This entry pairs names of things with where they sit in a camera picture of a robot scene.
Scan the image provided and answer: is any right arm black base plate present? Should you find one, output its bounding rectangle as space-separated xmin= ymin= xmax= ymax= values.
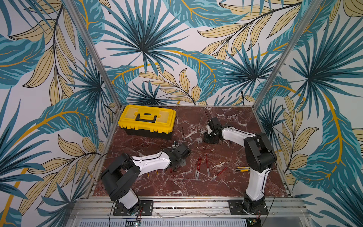
xmin=228 ymin=200 xmax=268 ymax=215

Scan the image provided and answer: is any yellow black utility knife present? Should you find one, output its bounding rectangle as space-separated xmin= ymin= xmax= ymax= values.
xmin=235 ymin=167 xmax=251 ymax=172

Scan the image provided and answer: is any yellow black plastic toolbox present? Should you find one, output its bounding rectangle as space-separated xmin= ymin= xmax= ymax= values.
xmin=118 ymin=105 xmax=176 ymax=140

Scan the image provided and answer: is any red carving knife angled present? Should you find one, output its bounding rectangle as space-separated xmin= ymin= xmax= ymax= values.
xmin=210 ymin=167 xmax=228 ymax=181

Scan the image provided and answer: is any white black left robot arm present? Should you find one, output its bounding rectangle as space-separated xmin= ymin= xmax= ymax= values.
xmin=100 ymin=143 xmax=192 ymax=215

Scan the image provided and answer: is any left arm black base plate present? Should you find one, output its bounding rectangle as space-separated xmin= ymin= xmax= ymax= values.
xmin=113 ymin=200 xmax=154 ymax=217

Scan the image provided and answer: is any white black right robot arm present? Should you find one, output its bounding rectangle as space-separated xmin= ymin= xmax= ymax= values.
xmin=203 ymin=118 xmax=277 ymax=214

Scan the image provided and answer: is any aluminium front frame rail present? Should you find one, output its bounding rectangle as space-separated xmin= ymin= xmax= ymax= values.
xmin=70 ymin=196 xmax=310 ymax=219

